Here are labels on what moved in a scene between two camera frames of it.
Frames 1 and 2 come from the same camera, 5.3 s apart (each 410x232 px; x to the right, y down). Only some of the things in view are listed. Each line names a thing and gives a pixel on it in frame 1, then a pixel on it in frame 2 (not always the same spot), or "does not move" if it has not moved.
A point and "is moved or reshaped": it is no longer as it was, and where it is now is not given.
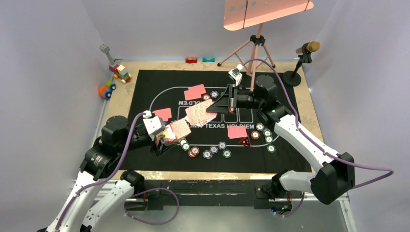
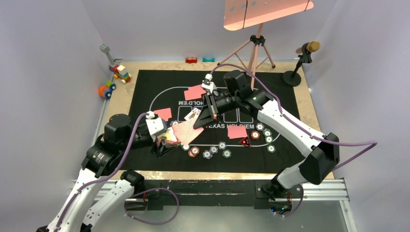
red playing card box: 176,130 is moved or reshaped
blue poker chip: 259,126 does not move
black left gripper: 160,147 does not move
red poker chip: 255,135 does not move
